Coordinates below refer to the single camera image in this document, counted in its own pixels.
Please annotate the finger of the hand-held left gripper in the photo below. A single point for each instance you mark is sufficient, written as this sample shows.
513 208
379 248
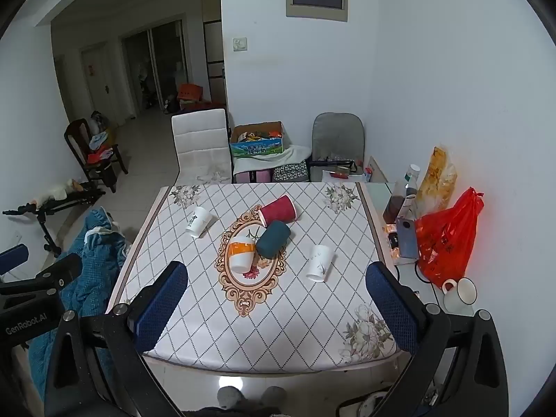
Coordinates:
12 259
61 269

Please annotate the white cup with floral print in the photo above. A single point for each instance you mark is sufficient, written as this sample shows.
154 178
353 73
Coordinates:
318 263

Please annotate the brown glass jar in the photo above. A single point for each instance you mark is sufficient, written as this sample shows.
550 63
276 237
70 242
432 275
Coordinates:
393 210

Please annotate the grey blue box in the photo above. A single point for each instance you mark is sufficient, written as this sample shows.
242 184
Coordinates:
408 239

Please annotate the clear bottle with white cap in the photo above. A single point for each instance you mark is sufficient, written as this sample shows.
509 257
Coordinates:
411 178

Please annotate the grey slipper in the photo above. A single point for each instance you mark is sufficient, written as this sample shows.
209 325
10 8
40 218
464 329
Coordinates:
229 397
272 397

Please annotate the white padded chair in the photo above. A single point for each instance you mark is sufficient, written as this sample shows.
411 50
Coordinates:
200 143

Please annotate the white cup with orange band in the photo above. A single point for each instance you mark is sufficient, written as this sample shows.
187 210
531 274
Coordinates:
241 261

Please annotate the glass side table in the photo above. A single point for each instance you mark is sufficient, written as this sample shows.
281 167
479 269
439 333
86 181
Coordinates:
408 279

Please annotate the teal quilted blanket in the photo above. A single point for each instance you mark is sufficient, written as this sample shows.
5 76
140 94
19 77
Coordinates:
93 265

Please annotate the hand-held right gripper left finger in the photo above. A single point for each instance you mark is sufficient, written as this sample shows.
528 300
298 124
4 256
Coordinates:
160 306

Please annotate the red cup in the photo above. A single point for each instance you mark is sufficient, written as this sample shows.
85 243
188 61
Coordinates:
278 212

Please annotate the grey fabric chair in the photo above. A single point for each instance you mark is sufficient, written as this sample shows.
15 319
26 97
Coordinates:
336 134

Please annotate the white cup with black print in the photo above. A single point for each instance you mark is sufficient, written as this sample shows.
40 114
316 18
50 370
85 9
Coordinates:
197 222

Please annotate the diamond patterned floral tablecloth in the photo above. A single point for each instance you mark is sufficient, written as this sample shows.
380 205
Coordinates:
304 317

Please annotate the black and white patterned bag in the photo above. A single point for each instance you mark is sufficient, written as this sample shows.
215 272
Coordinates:
290 173

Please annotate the red plastic bag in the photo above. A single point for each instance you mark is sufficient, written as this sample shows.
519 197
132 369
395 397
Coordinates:
447 239

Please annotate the red cloth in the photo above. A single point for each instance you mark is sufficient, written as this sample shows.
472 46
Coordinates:
100 156

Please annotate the black rod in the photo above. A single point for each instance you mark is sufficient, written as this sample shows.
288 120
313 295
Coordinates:
330 163

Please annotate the yellow plastic bag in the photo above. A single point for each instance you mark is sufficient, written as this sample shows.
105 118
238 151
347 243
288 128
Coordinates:
436 178

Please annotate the cardboard box with green print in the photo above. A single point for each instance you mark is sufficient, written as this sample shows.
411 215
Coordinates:
256 148

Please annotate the white cloth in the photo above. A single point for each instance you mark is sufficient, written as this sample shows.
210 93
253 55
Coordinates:
296 154

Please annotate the white wall switch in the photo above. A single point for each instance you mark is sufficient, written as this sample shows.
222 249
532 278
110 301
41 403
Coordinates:
240 44

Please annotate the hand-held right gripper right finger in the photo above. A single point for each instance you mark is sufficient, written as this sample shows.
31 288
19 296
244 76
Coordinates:
391 308

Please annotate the orange box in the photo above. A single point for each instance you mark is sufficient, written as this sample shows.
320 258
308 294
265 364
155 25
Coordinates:
190 92

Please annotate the white enamel mug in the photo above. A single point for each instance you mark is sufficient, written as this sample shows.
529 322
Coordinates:
464 292

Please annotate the dark teal cup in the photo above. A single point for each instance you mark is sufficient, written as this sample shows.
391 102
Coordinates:
272 239

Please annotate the black tripod stand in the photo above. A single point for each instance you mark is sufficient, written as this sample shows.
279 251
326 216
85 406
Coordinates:
65 202

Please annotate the dark wooden chair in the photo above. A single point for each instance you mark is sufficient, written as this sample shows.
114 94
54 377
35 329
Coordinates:
76 137

